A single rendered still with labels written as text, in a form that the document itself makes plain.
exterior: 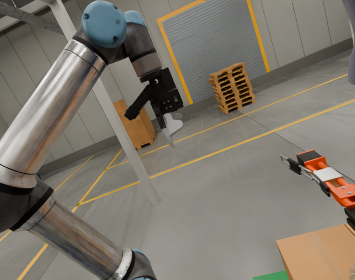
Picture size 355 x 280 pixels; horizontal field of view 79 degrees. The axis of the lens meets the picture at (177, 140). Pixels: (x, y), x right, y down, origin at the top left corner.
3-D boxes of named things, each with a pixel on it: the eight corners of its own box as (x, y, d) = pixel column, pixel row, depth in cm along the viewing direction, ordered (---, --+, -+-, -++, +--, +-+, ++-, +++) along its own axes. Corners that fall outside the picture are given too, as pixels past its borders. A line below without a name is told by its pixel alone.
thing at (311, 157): (328, 168, 82) (325, 156, 81) (307, 173, 84) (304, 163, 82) (316, 159, 90) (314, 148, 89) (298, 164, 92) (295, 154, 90)
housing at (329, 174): (346, 186, 70) (344, 175, 69) (324, 193, 72) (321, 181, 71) (334, 176, 77) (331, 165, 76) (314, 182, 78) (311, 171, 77)
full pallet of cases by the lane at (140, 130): (153, 144, 721) (130, 95, 676) (126, 154, 733) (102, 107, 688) (156, 134, 836) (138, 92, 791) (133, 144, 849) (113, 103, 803)
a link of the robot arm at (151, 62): (128, 63, 55) (135, 64, 63) (136, 80, 56) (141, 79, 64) (155, 50, 54) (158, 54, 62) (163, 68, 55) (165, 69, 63)
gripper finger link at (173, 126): (188, 137, 54) (176, 106, 57) (166, 145, 55) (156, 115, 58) (190, 140, 57) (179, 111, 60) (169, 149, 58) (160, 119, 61)
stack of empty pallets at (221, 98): (258, 101, 683) (245, 61, 649) (225, 114, 696) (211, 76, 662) (245, 97, 806) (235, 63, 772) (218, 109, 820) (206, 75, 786)
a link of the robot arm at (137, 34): (108, 26, 57) (136, 18, 60) (126, 66, 60) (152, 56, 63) (110, 14, 50) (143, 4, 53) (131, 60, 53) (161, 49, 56)
